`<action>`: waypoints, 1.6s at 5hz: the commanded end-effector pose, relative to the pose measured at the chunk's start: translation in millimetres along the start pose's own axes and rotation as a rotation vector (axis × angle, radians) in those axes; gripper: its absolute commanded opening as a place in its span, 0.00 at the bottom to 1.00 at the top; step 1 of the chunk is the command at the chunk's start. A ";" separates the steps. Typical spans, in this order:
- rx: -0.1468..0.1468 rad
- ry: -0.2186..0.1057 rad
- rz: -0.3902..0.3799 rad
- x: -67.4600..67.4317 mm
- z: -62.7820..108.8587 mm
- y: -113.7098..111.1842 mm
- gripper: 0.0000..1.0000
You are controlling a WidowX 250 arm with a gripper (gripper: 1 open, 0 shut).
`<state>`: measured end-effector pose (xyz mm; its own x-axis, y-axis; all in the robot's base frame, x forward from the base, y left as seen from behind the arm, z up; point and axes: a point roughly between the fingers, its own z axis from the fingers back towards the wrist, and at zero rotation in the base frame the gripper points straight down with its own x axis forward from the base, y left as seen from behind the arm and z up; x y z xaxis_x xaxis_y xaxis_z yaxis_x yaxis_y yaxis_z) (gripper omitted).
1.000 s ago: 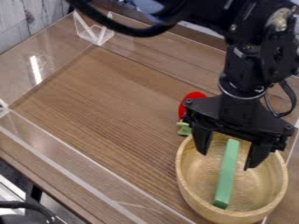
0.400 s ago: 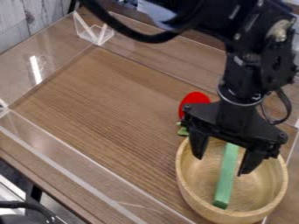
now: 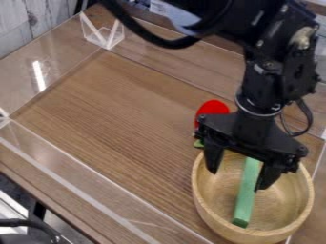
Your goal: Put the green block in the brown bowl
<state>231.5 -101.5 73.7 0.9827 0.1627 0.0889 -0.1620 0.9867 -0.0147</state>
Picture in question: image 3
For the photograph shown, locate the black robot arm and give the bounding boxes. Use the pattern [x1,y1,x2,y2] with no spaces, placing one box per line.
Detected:
[101,0,320,191]

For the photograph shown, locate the brown wooden bowl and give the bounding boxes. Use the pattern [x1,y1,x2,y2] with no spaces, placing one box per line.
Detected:
[191,152,314,244]

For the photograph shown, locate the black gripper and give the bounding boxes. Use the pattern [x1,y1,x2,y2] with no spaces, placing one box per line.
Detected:
[195,103,309,191]

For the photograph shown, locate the long green block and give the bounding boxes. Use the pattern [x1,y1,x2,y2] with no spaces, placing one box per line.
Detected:
[232,157,260,229]

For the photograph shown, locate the red plush strawberry toy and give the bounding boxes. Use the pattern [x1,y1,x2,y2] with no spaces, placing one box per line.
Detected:
[194,99,230,129]

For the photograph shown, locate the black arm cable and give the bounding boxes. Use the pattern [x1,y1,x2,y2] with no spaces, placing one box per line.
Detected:
[278,98,314,138]

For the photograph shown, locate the black metal table frame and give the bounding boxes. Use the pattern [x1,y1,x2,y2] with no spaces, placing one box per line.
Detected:
[0,173,87,244]

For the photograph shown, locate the black cable at corner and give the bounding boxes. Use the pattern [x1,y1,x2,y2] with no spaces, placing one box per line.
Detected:
[0,218,62,244]

